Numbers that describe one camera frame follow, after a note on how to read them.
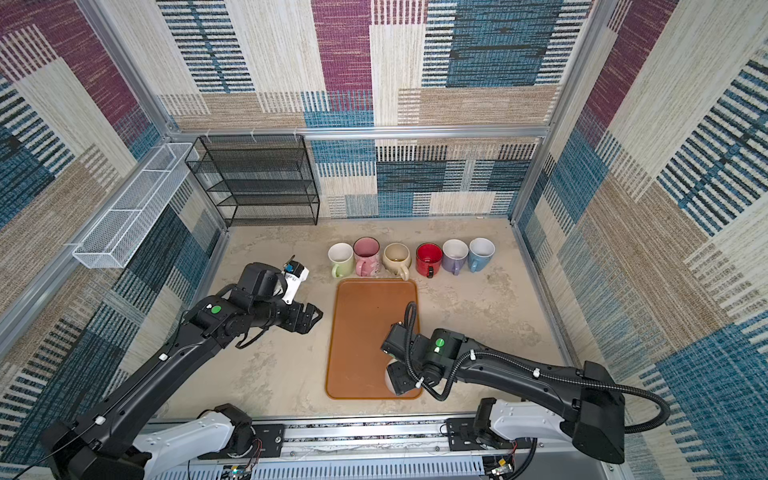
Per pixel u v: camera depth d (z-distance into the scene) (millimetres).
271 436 747
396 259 1030
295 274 659
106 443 384
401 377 662
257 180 1101
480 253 972
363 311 972
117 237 715
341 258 996
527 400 457
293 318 659
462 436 727
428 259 1045
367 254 969
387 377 715
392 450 729
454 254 1051
